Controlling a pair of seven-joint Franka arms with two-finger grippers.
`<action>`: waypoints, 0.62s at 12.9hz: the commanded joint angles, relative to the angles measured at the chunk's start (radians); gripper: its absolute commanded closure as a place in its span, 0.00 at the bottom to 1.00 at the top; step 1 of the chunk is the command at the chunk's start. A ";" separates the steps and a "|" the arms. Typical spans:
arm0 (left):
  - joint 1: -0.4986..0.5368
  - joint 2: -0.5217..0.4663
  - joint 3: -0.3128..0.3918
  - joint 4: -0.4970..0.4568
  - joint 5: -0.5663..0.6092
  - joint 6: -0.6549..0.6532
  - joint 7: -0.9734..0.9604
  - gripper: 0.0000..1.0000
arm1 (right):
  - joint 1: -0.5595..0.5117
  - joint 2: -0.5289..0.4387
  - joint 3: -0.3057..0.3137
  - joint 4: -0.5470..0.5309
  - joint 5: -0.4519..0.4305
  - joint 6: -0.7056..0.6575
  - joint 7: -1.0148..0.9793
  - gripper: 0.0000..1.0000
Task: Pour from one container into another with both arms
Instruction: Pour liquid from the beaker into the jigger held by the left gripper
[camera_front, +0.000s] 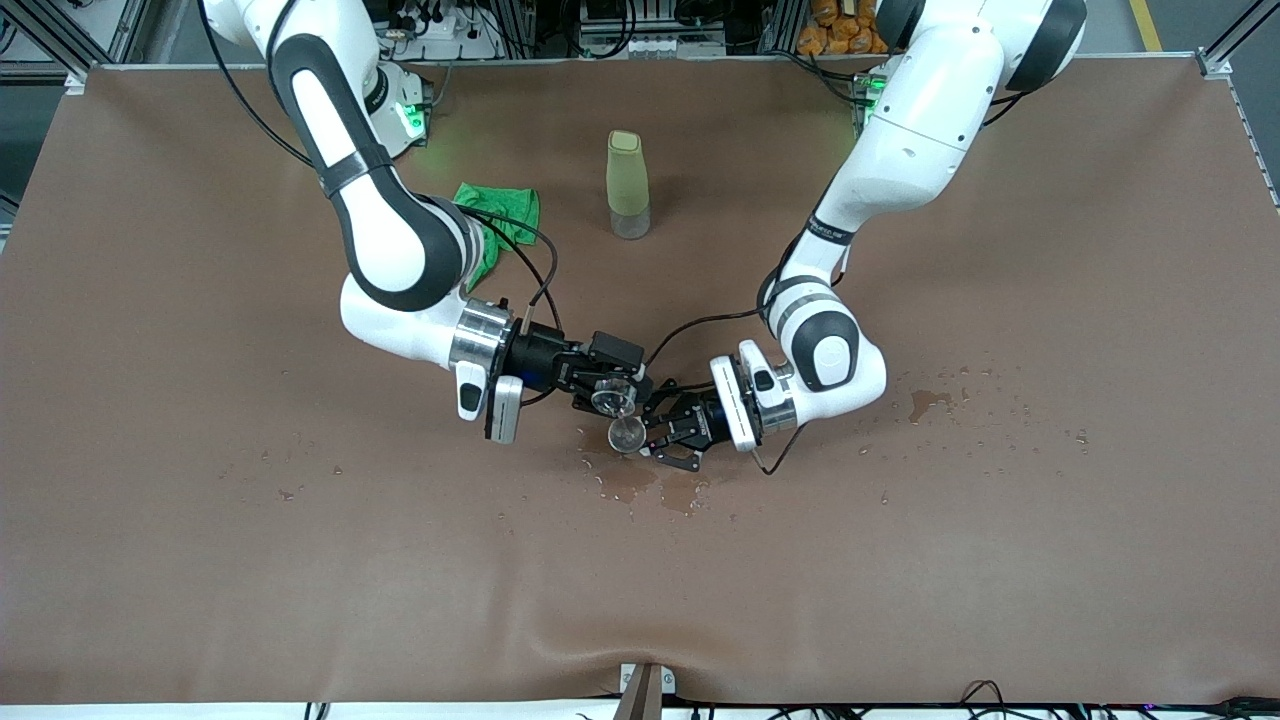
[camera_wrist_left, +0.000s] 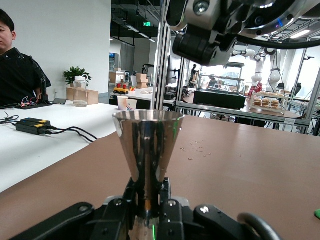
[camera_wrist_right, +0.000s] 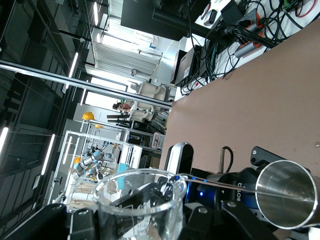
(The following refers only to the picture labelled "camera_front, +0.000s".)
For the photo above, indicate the brown table mat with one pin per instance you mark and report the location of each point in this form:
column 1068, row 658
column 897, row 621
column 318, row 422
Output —
column 700, row 580

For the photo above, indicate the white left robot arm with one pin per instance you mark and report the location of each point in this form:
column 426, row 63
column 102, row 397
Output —
column 920, row 130

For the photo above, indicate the aluminium camera post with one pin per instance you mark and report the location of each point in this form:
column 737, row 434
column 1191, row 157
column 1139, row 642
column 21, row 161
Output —
column 643, row 690

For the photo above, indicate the clear glass beaker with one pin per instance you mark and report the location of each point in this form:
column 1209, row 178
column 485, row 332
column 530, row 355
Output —
column 612, row 398

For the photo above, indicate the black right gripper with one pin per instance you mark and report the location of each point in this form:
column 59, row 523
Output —
column 538, row 357

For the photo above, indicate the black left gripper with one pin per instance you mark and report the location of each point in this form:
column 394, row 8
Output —
column 701, row 417

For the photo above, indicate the aluminium frame strut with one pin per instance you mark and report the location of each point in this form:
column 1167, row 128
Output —
column 72, row 82
column 1213, row 65

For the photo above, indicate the green microfiber cloth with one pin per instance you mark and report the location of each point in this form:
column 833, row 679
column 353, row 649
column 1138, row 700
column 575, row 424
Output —
column 505, row 210

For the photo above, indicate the white power strip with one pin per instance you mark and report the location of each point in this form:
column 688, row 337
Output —
column 440, row 28

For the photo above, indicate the glass shaker with olive sleeve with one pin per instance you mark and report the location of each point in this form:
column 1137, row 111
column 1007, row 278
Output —
column 628, row 180

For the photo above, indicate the large brown liquid puddle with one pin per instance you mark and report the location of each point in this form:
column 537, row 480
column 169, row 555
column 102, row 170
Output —
column 625, row 482

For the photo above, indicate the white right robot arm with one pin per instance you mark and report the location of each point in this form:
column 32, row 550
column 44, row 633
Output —
column 390, row 240

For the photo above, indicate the orange snack packages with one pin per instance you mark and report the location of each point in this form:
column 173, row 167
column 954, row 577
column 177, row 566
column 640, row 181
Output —
column 850, row 25

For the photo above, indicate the grey rack device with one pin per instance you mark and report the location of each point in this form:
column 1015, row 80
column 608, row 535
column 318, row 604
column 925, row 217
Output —
column 650, row 45

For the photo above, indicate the steel double-cone jigger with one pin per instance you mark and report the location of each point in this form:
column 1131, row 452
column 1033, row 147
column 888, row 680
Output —
column 627, row 436

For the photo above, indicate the small brown liquid puddle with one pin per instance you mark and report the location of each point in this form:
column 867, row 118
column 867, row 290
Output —
column 925, row 402

